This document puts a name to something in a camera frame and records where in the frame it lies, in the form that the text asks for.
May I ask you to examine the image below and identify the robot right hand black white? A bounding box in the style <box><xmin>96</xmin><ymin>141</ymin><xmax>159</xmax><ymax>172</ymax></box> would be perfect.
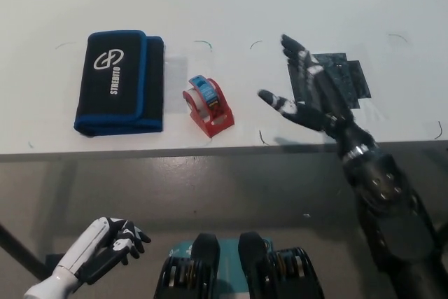
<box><xmin>256</xmin><ymin>34</ymin><xmax>355</xmax><ymax>139</ymax></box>

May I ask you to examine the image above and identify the red tape dispenser blue label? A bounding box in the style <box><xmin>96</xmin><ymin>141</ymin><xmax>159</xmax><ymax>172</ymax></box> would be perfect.
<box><xmin>181</xmin><ymin>74</ymin><xmax>235</xmax><ymax>138</ymax></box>

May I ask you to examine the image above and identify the robot right black torso block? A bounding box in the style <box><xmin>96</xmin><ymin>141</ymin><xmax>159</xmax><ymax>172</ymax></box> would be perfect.
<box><xmin>237</xmin><ymin>231</ymin><xmax>325</xmax><ymax>299</ymax></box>

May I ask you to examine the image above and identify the black tape patch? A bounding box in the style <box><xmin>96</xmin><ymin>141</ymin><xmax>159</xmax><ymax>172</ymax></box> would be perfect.
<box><xmin>286</xmin><ymin>53</ymin><xmax>372</xmax><ymax>109</ymax></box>

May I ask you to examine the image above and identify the clear tape patch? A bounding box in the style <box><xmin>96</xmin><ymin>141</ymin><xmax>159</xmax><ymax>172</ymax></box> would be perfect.
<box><xmin>163</xmin><ymin>54</ymin><xmax>188</xmax><ymax>115</ymax></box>

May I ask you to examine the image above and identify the black blue fabric notebook case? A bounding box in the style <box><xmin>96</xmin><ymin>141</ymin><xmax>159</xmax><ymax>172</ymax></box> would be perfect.
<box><xmin>73</xmin><ymin>29</ymin><xmax>165</xmax><ymax>138</ymax></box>

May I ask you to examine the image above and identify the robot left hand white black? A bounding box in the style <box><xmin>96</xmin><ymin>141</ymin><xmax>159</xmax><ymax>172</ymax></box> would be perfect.
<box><xmin>55</xmin><ymin>216</ymin><xmax>153</xmax><ymax>285</ymax></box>

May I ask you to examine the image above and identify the robot black torso block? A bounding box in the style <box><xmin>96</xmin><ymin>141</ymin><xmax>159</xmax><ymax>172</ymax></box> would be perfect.
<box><xmin>153</xmin><ymin>232</ymin><xmax>222</xmax><ymax>299</ymax></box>
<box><xmin>237</xmin><ymin>231</ymin><xmax>325</xmax><ymax>299</ymax></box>

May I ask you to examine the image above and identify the robot left black torso block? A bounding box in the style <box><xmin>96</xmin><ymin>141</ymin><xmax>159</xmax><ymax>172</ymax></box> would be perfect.
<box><xmin>153</xmin><ymin>232</ymin><xmax>222</xmax><ymax>299</ymax></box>

